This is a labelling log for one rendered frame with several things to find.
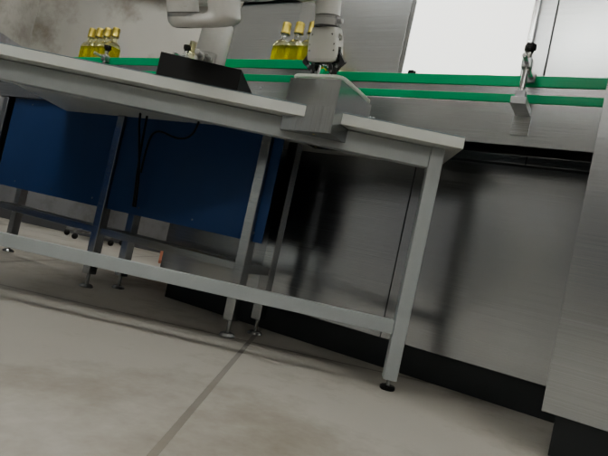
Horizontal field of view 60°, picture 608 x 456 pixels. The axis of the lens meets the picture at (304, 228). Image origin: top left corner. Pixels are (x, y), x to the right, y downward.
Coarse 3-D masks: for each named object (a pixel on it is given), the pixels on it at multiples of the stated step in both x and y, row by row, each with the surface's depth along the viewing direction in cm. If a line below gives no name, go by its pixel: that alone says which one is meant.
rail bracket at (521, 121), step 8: (528, 48) 140; (536, 48) 140; (528, 56) 140; (528, 64) 140; (528, 72) 145; (520, 80) 141; (528, 80) 150; (520, 88) 140; (512, 96) 140; (520, 96) 139; (512, 104) 141; (520, 104) 139; (528, 104) 142; (520, 112) 146; (528, 112) 145; (512, 120) 149; (520, 120) 148; (528, 120) 147; (512, 128) 149; (520, 128) 148; (528, 128) 147
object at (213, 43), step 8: (208, 32) 159; (216, 32) 159; (224, 32) 160; (232, 32) 163; (200, 40) 160; (208, 40) 159; (216, 40) 159; (224, 40) 161; (200, 48) 160; (208, 48) 159; (216, 48) 159; (224, 48) 161; (200, 56) 156; (208, 56) 156; (216, 56) 159; (224, 56) 162; (224, 64) 164
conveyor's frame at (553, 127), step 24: (24, 96) 250; (408, 120) 165; (432, 120) 161; (456, 120) 158; (480, 120) 154; (504, 120) 151; (552, 120) 145; (576, 120) 142; (480, 144) 165; (504, 144) 150; (528, 144) 147; (552, 144) 144; (576, 144) 141
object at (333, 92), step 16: (304, 80) 153; (320, 80) 150; (336, 80) 148; (288, 96) 155; (304, 96) 152; (320, 96) 149; (336, 96) 147; (352, 96) 154; (352, 112) 155; (368, 112) 165
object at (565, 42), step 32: (288, 0) 220; (544, 0) 170; (576, 0) 166; (256, 32) 226; (544, 32) 169; (576, 32) 164; (544, 64) 168; (576, 64) 163; (480, 160) 174; (512, 160) 168; (544, 160) 164
